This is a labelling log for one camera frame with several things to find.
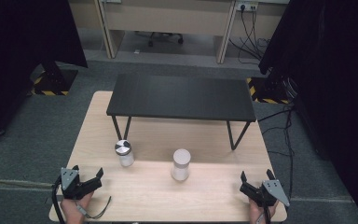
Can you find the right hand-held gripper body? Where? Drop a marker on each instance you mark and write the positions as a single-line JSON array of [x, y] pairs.
[[268, 193]]

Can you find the office chair base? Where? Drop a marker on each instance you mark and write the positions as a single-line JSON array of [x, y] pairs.
[[164, 36]]

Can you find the wall socket with plugs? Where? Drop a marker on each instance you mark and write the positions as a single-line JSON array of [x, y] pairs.
[[247, 5]]

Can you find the person's left hand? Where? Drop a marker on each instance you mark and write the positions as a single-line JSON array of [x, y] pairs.
[[73, 210]]

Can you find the white cylinder cup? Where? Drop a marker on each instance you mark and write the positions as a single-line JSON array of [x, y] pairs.
[[181, 165]]

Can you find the black curtain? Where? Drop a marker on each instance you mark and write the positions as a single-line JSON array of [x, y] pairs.
[[18, 46], [332, 77]]

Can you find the black stand base striped tape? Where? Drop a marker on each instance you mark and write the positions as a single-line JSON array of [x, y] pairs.
[[54, 82], [268, 90]]

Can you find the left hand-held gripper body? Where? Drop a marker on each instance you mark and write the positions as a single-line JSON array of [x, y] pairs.
[[70, 182]]

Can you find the black raised shelf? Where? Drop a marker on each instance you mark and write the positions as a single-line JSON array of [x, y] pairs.
[[180, 96]]

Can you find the person's right hand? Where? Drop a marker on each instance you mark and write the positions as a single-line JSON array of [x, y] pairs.
[[256, 213]]

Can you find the beige office desk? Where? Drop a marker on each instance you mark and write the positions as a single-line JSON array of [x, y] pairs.
[[167, 17]]

